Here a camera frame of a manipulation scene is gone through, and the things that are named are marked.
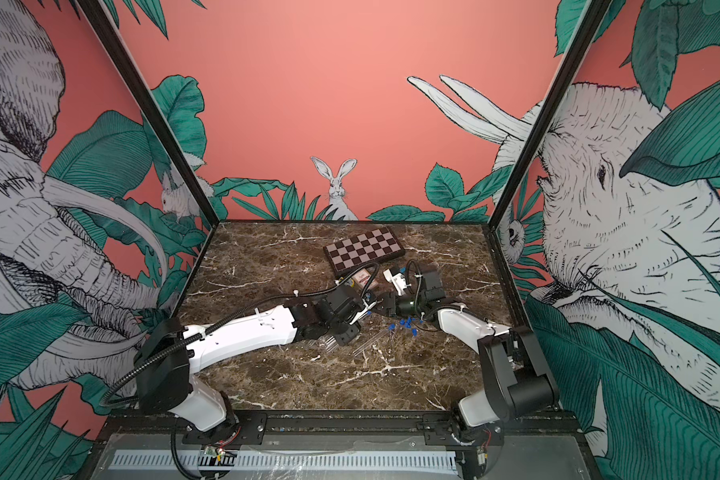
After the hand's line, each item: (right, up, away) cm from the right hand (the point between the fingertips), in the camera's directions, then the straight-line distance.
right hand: (369, 305), depth 82 cm
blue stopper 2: (+12, -8, +10) cm, 18 cm away
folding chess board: (+3, +17, +29) cm, 33 cm away
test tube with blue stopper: (+7, -9, +10) cm, 15 cm away
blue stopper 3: (+10, -8, +11) cm, 17 cm away
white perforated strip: (-26, -35, -12) cm, 45 cm away
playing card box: (-3, +5, +21) cm, 22 cm away
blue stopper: (+14, -10, +9) cm, 20 cm away
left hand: (-4, -4, -1) cm, 5 cm away
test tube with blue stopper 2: (-10, -8, -8) cm, 15 cm away
